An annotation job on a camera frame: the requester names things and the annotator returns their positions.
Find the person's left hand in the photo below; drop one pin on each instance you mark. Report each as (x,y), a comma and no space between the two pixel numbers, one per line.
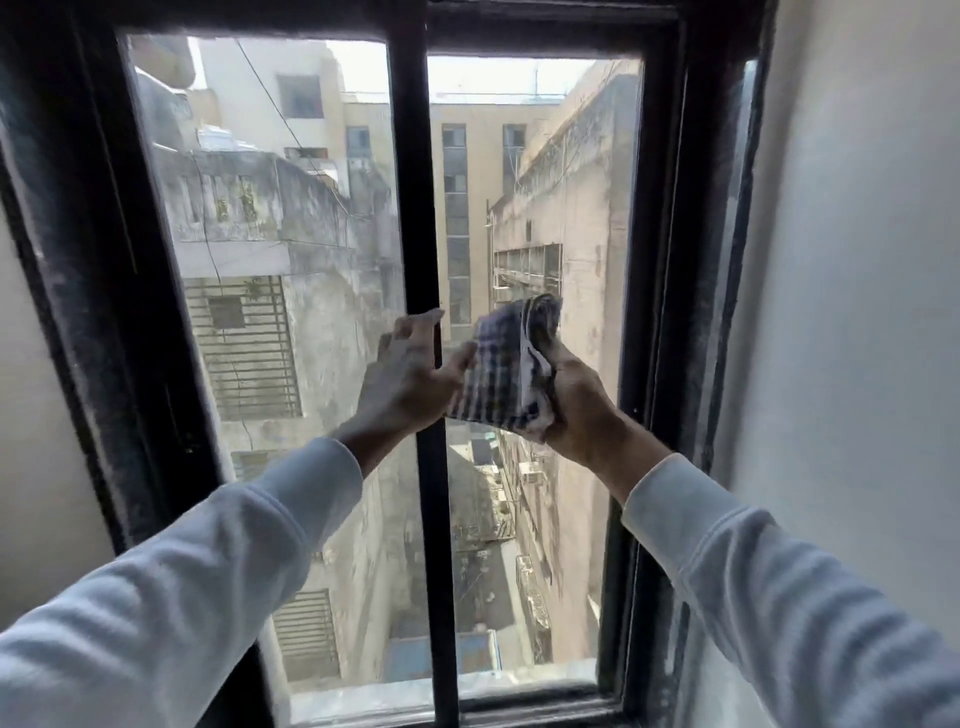
(401,386)

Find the person's right hand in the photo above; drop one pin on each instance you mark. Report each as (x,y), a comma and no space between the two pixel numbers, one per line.
(581,409)

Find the person's right fingers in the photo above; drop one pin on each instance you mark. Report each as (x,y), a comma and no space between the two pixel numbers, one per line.
(559,358)

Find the person's left thumb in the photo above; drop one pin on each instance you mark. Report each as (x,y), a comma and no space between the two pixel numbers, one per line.
(457,364)

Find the checkered blue white cloth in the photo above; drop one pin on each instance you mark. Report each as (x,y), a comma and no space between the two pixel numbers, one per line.
(504,371)

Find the person's right forearm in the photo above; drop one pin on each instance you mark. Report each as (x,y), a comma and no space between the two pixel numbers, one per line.
(757,592)

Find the person's left forearm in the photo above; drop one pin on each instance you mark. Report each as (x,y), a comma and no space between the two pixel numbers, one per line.
(180,585)

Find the grey concrete building with ledge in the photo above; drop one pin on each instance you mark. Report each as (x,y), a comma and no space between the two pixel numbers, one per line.
(585,225)

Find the narrow glass window pane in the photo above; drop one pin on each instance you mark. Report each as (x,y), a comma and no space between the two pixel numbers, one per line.
(525,187)

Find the beige tall building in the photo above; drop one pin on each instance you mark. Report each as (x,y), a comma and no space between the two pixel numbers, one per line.
(465,187)

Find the weathered grey building with grille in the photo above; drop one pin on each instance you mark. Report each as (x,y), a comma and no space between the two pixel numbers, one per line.
(285,247)

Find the wide glass window pane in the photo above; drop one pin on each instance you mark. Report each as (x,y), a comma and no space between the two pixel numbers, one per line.
(300,225)

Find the black window frame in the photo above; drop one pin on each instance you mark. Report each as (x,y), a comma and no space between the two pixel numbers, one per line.
(97,247)

